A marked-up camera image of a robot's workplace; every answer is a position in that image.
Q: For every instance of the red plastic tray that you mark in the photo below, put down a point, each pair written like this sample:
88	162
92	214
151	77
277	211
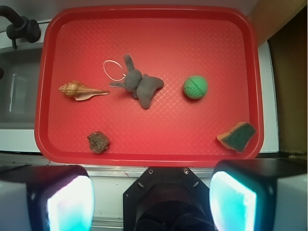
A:
172	43

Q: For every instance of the grey plush bunny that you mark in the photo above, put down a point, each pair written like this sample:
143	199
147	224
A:
141	86

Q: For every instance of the tan spiral seashell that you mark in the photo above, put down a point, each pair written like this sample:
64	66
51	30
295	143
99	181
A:
79	91

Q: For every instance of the stainless steel sink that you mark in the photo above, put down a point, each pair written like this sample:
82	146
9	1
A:
18	87

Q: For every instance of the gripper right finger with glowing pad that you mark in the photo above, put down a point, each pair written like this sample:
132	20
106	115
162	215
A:
269	194

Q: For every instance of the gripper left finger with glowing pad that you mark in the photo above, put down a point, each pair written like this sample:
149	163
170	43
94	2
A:
46	198

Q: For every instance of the brown rough rock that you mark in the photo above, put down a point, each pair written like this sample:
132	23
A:
98	142

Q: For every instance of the orange green sponge piece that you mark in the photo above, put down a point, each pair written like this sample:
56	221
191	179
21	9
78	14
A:
238	137

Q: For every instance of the green dimpled ball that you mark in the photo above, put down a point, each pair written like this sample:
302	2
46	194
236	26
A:
195	87

